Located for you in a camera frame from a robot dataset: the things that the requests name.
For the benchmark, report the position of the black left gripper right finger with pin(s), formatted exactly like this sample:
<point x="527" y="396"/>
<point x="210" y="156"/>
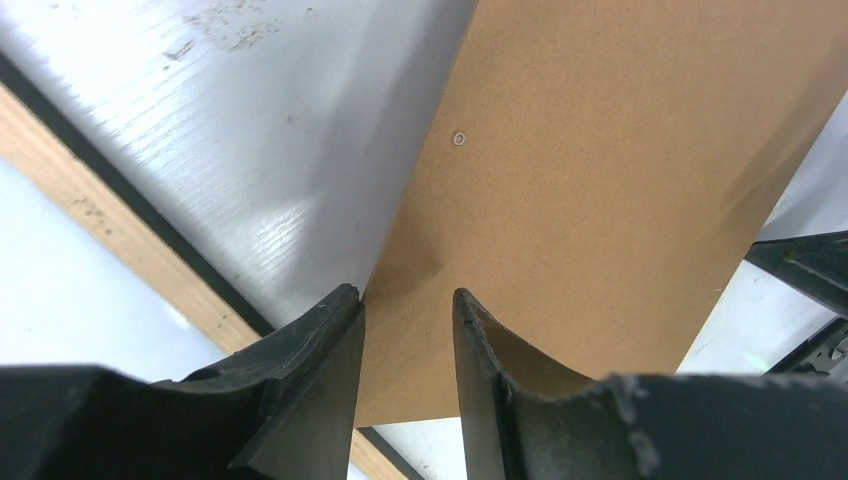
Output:
<point x="526" y="416"/>

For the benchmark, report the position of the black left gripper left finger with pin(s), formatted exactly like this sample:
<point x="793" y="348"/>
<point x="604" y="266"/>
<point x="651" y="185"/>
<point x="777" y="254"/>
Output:
<point x="281" y="408"/>

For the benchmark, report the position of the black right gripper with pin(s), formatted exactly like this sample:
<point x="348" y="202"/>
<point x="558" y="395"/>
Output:
<point x="816" y="266"/>

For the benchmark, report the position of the brown frame backing board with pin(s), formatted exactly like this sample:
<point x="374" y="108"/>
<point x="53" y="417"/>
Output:
<point x="594" y="175"/>

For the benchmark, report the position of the wooden picture frame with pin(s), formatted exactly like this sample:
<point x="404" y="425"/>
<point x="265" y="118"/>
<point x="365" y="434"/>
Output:
<point x="42" y="142"/>

